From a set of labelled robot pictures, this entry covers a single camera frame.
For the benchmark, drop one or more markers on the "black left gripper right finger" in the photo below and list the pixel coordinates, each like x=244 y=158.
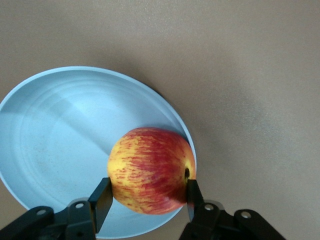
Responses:
x=197 y=212

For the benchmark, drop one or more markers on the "red yellow apple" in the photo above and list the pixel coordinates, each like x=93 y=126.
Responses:
x=150 y=170

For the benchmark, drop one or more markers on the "light blue plate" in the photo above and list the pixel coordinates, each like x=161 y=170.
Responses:
x=50 y=150

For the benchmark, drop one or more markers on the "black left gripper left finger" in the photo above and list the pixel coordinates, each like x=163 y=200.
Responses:
x=100 y=205

